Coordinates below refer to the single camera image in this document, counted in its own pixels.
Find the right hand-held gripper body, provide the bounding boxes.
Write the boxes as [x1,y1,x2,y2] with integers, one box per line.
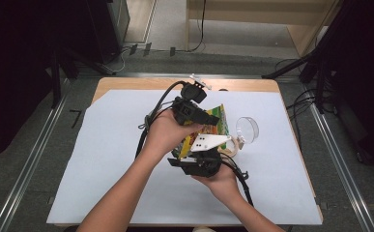
[181,133,233,178]

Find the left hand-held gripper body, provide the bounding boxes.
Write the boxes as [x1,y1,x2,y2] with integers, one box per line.
[171,73,214,127]

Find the yellow green spout pouch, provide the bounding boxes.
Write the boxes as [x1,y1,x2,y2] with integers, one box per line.
[171,103,231,160]

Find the clear plastic cup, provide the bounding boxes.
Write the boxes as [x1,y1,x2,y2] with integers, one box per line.
[217,116,260,159]

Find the person's right hand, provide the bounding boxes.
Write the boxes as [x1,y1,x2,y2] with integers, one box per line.
[192,163,243,203]

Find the person's left hand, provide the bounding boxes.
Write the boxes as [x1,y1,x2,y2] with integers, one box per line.
[144,108,206,160]

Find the white table mat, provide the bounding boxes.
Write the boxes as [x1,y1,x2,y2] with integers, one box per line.
[45,89,324,226]

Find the black cabinet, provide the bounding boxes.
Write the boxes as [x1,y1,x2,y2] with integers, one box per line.
[84,0,130,64]

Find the light wooden desk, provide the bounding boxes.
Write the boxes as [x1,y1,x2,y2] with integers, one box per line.
[186,0,340,58]

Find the black metal stand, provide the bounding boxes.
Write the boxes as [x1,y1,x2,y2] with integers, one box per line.
[49,44,115,109]
[261,0,374,114]

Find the dark curtain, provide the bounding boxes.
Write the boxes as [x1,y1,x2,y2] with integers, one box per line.
[0,0,57,167]
[323,0,374,169]

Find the left hand-held gripper black cable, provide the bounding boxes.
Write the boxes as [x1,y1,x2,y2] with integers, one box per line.
[135,80,188,160]

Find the hand-held gripper black cable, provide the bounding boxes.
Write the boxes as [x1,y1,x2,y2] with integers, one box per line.
[135,80,188,160]
[221,153,255,207]

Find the right hand-held gripper black cable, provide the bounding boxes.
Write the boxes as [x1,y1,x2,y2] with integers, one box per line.
[221,153,255,207]

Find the black hanging cable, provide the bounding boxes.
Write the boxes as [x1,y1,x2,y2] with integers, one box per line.
[187,0,208,53]

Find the black floor cables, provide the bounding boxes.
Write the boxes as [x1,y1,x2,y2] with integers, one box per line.
[274,57,325,148]

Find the aluminium floor rail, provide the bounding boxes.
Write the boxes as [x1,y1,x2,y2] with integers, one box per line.
[0,96,69,232]
[305,102,374,232]

